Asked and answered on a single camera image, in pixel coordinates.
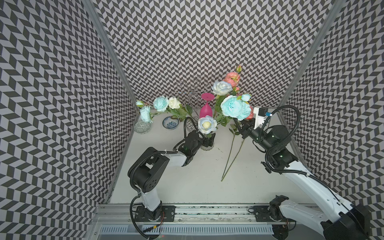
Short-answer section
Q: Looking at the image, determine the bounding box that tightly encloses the aluminium corner frame post right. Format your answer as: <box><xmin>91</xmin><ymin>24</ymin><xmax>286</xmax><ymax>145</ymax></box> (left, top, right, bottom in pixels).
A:
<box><xmin>278</xmin><ymin>0</ymin><xmax>347</xmax><ymax>107</ymax></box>

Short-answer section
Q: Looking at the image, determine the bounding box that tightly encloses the pink rose stem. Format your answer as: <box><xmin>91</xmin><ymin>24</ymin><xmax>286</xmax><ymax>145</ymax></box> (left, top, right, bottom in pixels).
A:
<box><xmin>221</xmin><ymin>104</ymin><xmax>256</xmax><ymax>181</ymax></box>

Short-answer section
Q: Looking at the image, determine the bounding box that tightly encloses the aluminium corner frame post left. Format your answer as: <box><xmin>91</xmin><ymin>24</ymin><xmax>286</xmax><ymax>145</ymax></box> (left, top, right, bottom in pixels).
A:
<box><xmin>82</xmin><ymin>0</ymin><xmax>139</xmax><ymax>110</ymax></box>

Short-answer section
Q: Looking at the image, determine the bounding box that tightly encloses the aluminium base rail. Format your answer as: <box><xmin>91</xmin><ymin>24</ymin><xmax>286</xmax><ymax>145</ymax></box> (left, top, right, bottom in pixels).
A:
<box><xmin>84</xmin><ymin>203</ymin><xmax>328</xmax><ymax>240</ymax></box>

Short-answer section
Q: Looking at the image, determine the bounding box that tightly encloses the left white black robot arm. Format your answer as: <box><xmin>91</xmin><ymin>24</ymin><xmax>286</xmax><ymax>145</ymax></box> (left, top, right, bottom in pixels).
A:
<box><xmin>128</xmin><ymin>115</ymin><xmax>218</xmax><ymax>222</ymax></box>

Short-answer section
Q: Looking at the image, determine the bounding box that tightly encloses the teal and white flower spray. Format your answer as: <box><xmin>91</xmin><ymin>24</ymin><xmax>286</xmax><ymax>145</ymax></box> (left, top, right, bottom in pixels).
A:
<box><xmin>136</xmin><ymin>96</ymin><xmax>193</xmax><ymax>123</ymax></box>

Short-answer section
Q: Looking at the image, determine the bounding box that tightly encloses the clear glass vase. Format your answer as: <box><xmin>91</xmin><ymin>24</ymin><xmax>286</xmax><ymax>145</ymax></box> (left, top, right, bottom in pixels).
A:
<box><xmin>201</xmin><ymin>133</ymin><xmax>216</xmax><ymax>151</ymax></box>

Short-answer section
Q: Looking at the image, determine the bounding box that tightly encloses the magenta wine glass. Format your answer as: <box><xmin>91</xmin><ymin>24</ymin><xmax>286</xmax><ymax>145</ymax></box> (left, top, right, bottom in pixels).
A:
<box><xmin>200</xmin><ymin>93</ymin><xmax>215</xmax><ymax>118</ymax></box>

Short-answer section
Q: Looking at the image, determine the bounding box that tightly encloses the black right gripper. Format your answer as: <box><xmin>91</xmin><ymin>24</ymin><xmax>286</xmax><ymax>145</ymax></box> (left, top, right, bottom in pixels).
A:
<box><xmin>232</xmin><ymin>113</ymin><xmax>275</xmax><ymax>153</ymax></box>

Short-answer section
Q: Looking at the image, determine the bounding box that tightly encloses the peach pink peony stem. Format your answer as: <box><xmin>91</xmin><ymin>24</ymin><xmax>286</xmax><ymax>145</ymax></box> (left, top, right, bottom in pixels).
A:
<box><xmin>225</xmin><ymin>127</ymin><xmax>245</xmax><ymax>177</ymax></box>

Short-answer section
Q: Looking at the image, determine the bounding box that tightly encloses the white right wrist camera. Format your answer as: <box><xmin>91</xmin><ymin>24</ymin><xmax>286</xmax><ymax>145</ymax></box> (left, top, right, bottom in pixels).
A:
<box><xmin>254</xmin><ymin>107</ymin><xmax>273</xmax><ymax>130</ymax></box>

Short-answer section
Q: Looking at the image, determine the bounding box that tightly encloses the blue floral ceramic bowl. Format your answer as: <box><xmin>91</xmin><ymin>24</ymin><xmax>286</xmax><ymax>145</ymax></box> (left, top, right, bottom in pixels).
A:
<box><xmin>162</xmin><ymin>116</ymin><xmax>180</xmax><ymax>130</ymax></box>

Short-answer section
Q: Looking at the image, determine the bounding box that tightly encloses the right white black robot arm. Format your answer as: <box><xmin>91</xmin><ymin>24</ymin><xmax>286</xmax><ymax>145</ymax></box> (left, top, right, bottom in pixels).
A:
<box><xmin>234</xmin><ymin>105</ymin><xmax>372</xmax><ymax>240</ymax></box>

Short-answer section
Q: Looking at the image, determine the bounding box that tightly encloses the pink ranunculus spray stem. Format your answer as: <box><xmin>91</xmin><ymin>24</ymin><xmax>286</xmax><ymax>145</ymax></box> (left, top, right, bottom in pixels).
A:
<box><xmin>224</xmin><ymin>65</ymin><xmax>242</xmax><ymax>92</ymax></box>

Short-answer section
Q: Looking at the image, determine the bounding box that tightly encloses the aluminium corner frame post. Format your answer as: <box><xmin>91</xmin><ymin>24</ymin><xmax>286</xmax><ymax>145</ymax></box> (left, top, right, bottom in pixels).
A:
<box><xmin>82</xmin><ymin>0</ymin><xmax>139</xmax><ymax>110</ymax></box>
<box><xmin>278</xmin><ymin>0</ymin><xmax>347</xmax><ymax>107</ymax></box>

